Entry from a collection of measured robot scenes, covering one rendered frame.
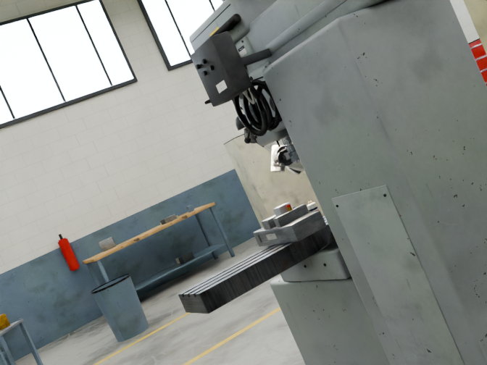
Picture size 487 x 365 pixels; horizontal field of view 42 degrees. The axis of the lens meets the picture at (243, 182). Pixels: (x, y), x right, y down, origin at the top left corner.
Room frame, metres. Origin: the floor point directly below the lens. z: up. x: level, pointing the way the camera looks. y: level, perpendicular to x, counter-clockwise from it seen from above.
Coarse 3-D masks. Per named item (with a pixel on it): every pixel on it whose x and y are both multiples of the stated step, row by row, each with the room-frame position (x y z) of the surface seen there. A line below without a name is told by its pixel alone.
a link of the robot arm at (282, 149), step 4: (280, 148) 2.83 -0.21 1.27; (284, 148) 2.82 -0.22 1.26; (276, 152) 2.83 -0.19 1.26; (280, 152) 2.75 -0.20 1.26; (284, 152) 2.75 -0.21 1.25; (276, 156) 2.82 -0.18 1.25; (280, 156) 2.74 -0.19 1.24; (276, 160) 2.84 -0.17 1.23; (280, 160) 2.74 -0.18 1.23; (284, 160) 2.75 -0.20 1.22; (288, 160) 2.75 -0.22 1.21; (280, 164) 2.84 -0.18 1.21; (284, 164) 2.83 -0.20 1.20; (288, 164) 2.83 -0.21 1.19
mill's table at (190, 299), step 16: (304, 240) 2.53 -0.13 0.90; (320, 240) 2.57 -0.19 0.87; (256, 256) 2.58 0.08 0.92; (272, 256) 2.46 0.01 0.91; (288, 256) 2.49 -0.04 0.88; (304, 256) 2.52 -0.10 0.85; (224, 272) 2.53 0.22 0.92; (240, 272) 2.39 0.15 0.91; (256, 272) 2.42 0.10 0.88; (272, 272) 2.45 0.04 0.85; (192, 288) 2.50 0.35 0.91; (208, 288) 2.34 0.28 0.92; (224, 288) 2.35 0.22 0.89; (240, 288) 2.38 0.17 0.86; (192, 304) 2.41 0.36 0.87; (208, 304) 2.32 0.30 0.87; (224, 304) 2.34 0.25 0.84
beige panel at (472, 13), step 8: (464, 0) 3.80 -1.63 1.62; (472, 0) 3.75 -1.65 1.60; (480, 0) 3.70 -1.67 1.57; (472, 8) 3.77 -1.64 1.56; (480, 8) 3.72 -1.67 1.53; (472, 16) 3.79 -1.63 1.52; (480, 16) 3.74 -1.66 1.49; (480, 24) 3.76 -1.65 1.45; (480, 32) 3.78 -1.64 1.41; (480, 40) 3.80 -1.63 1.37
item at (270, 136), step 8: (248, 72) 2.61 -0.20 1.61; (240, 96) 2.71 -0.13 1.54; (248, 120) 2.74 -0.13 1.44; (256, 120) 2.68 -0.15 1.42; (256, 128) 2.71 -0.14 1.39; (256, 136) 2.73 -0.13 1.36; (264, 136) 2.68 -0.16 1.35; (272, 136) 2.62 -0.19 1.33; (280, 136) 2.61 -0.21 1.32; (264, 144) 2.72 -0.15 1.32
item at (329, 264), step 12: (324, 252) 2.50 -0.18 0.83; (336, 252) 2.43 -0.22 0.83; (300, 264) 2.68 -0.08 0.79; (312, 264) 2.59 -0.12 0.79; (324, 264) 2.51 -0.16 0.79; (336, 264) 2.44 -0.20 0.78; (288, 276) 2.80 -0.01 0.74; (300, 276) 2.71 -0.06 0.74; (312, 276) 2.63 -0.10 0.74; (324, 276) 2.55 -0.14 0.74; (336, 276) 2.47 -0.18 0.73; (348, 276) 2.43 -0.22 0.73
